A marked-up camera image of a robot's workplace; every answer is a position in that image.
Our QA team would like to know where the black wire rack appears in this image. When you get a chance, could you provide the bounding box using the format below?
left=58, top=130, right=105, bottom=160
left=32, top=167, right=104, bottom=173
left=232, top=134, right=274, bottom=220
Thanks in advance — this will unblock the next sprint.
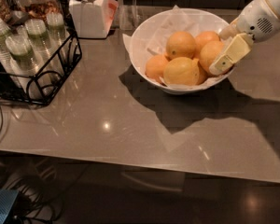
left=0, top=0, right=83, bottom=106

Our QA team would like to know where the black cable bundle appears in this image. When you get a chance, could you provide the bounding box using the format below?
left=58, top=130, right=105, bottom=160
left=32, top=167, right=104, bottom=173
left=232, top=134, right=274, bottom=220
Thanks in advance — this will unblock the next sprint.
left=0, top=154, right=88, bottom=224

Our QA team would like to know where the left small orange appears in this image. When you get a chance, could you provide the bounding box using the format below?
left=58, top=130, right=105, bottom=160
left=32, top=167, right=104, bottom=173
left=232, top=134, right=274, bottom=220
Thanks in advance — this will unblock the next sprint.
left=145, top=54, right=169, bottom=83

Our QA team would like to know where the clear acrylic sign holder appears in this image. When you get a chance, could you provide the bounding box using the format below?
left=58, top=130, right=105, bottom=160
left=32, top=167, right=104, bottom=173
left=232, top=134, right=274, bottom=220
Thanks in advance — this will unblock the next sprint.
left=118, top=0, right=141, bottom=31

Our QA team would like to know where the glass jar with snacks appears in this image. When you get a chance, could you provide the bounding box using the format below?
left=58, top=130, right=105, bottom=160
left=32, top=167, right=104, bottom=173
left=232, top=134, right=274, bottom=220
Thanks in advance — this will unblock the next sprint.
left=11, top=0, right=63, bottom=21

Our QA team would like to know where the white paper bowl liner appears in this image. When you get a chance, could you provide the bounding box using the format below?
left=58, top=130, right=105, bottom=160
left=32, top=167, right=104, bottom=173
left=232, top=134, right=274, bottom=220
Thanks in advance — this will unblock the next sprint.
left=122, top=5, right=237, bottom=91

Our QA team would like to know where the hidden lower orange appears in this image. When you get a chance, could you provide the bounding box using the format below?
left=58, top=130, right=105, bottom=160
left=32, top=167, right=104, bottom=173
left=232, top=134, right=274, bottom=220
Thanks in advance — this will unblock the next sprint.
left=197, top=65, right=208, bottom=85

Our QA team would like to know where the front yellow orange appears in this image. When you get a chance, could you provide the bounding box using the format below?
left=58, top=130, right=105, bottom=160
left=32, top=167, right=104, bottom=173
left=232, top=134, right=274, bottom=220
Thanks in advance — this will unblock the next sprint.
left=163, top=57, right=200, bottom=86

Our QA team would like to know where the white ceramic bowl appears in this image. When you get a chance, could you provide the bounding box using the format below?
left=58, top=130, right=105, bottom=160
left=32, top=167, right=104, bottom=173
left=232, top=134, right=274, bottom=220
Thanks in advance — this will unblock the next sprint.
left=129, top=7, right=237, bottom=95

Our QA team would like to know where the white lidded canister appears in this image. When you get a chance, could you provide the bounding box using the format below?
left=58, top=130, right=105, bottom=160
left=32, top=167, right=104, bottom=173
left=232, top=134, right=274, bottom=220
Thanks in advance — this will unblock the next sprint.
left=69, top=0, right=119, bottom=39

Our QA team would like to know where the blue box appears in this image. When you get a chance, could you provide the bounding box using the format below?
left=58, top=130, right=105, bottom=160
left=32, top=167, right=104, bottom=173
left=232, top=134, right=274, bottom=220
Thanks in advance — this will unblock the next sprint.
left=0, top=189, right=19, bottom=224

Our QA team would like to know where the back right orange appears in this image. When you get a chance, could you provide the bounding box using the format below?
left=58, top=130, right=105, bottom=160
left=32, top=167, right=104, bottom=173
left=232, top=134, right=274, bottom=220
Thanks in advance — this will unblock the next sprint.
left=195, top=31, right=220, bottom=58

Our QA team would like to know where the clear plastic cup stack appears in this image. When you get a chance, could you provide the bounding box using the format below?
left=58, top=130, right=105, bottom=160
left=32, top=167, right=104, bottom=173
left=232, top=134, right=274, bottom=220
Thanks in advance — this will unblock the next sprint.
left=46, top=13, right=68, bottom=63
left=0, top=21, right=21, bottom=88
left=24, top=19, right=63, bottom=81
left=5, top=35, right=42, bottom=99

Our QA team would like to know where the right large orange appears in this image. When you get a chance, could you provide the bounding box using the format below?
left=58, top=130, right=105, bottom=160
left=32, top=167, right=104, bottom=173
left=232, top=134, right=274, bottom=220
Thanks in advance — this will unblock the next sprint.
left=199, top=41, right=224, bottom=77

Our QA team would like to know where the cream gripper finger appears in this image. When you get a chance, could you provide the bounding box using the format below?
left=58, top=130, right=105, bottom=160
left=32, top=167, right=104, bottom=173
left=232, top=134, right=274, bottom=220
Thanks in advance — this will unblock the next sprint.
left=209, top=33, right=254, bottom=76
left=218, top=19, right=239, bottom=40

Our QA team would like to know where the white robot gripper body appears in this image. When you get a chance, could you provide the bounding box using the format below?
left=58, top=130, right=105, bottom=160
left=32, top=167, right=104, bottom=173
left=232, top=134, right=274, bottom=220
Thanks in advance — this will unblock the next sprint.
left=236, top=0, right=280, bottom=42

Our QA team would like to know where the top centre orange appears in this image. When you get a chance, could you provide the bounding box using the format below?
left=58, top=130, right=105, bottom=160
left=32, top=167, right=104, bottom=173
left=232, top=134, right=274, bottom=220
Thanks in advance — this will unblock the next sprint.
left=166, top=31, right=196, bottom=60

